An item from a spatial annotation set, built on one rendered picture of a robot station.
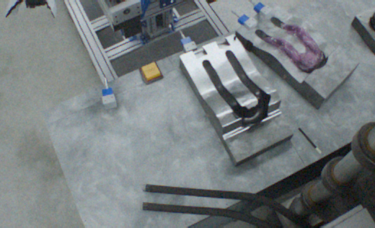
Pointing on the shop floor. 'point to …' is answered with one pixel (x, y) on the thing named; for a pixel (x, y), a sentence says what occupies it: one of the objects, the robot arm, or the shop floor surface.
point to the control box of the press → (353, 219)
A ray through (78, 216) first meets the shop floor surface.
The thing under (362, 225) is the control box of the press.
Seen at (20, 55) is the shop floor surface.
